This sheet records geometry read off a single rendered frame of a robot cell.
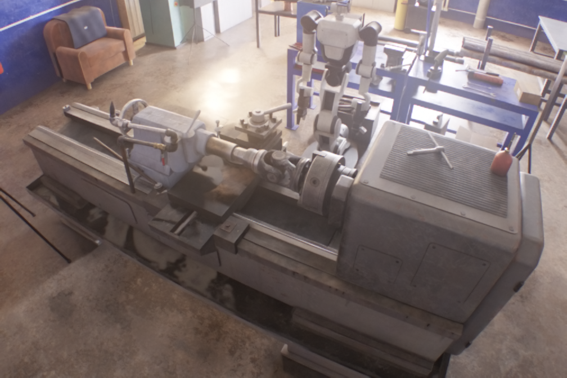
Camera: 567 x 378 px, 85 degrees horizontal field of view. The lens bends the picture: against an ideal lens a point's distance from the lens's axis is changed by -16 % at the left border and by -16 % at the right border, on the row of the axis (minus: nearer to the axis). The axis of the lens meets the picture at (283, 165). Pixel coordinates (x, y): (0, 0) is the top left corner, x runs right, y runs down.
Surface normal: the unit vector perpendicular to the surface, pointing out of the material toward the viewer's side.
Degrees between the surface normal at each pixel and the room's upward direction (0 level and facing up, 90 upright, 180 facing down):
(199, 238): 0
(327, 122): 66
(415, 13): 90
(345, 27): 45
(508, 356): 0
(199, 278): 0
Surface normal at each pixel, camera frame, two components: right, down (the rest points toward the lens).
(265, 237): 0.00, -0.77
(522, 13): -0.46, 0.57
